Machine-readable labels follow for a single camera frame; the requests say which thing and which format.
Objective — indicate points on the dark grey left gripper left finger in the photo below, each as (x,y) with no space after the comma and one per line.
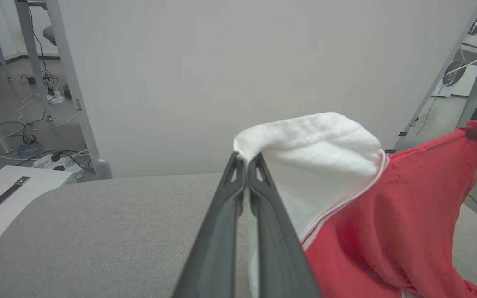
(218,231)

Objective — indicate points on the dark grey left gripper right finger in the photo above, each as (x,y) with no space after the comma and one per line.
(275,240)

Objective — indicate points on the red and white garment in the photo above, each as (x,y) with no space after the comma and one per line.
(387,215)

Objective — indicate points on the grey fabric sofa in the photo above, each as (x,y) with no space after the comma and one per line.
(97,240)

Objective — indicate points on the white power strip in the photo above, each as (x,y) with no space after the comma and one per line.
(56,98)
(71,162)

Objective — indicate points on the white partition panel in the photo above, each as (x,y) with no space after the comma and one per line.
(242,62)

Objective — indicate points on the white box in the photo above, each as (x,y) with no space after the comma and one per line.
(23,207)

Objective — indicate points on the grey partition post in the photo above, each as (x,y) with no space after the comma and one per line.
(73,82)

